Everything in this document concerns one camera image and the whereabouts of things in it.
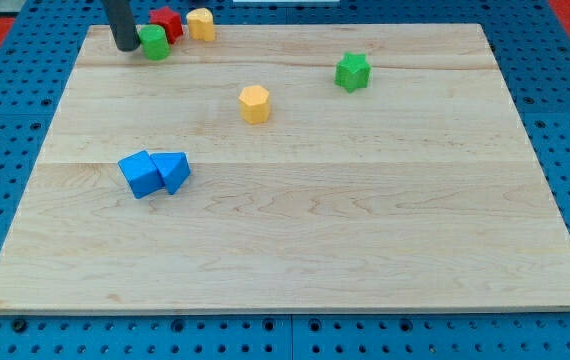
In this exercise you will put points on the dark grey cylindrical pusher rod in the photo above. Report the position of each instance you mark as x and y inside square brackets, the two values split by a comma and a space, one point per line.
[122, 24]

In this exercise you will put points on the red star block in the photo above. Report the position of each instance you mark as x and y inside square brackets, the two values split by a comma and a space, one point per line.
[169, 20]

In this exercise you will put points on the green star block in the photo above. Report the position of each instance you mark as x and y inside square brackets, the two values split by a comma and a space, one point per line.
[352, 72]

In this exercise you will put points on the green cylinder block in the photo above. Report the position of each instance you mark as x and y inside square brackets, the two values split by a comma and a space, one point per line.
[154, 42]

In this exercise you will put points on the yellow heart block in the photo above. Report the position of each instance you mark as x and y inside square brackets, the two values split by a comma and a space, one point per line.
[201, 25]

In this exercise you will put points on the blue cube block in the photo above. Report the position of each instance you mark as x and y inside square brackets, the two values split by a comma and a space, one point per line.
[141, 174]

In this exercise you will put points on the yellow hexagon block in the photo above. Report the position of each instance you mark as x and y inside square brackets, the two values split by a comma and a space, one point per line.
[255, 105]

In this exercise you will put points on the blue triangle block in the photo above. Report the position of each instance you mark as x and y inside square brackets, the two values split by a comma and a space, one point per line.
[174, 169]

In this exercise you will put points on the light wooden board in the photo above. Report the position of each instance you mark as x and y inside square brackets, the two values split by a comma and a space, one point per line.
[418, 194]

